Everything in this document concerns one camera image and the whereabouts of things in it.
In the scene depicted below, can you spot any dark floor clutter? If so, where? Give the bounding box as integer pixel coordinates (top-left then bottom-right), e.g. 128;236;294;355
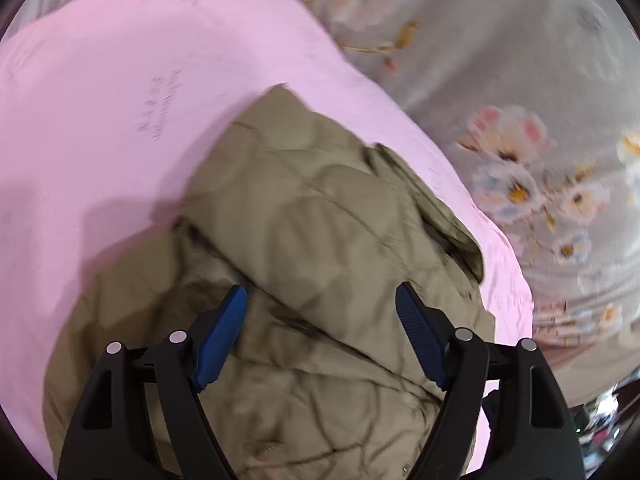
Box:
570;366;640;477

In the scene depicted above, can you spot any grey floral bed sheet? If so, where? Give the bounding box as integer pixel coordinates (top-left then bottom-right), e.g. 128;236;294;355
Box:
265;0;640;407

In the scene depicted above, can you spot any pink blanket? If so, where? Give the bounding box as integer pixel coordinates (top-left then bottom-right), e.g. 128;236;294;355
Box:
0;0;535;480

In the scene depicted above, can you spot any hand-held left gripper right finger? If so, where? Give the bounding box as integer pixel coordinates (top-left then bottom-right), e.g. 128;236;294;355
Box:
395;281;586;480

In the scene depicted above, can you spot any khaki quilted jacket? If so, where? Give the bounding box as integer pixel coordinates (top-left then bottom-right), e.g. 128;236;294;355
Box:
44;84;497;480

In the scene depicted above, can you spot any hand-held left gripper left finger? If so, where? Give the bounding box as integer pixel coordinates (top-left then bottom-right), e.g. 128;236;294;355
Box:
57;285;249;480

